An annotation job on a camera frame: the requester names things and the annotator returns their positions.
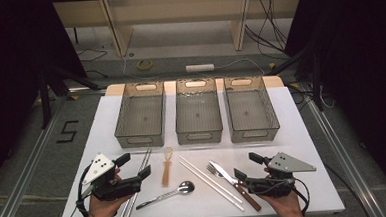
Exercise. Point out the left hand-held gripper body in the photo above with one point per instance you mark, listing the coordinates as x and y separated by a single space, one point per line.
100 168

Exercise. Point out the light wooden desk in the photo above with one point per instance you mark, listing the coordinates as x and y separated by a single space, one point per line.
175 9

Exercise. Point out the yellow tape roll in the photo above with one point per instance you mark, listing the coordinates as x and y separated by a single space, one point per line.
139 65

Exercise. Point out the light wooden board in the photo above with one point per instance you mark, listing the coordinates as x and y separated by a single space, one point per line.
115 90

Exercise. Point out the black curtain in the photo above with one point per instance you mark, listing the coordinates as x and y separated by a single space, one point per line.
11 64
362 63

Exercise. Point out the white power strip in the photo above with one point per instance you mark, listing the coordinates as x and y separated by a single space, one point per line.
200 68

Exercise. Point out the smoky clear plastic bin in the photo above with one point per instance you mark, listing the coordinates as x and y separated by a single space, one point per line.
198 121
248 119
131 91

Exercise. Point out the person's left hand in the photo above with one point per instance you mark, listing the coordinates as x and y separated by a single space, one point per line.
102 208

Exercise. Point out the person's right hand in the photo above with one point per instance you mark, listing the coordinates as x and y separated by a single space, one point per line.
286 205

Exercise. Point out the metal spoon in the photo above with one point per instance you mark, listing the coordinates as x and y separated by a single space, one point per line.
186 187

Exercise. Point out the black metal stand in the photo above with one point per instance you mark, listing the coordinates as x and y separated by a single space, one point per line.
316 82
44 96

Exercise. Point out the aluminium floor rail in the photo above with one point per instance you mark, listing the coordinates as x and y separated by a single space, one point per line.
26 170
342 155

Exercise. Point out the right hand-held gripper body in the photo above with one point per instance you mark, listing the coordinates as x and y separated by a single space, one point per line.
284 164

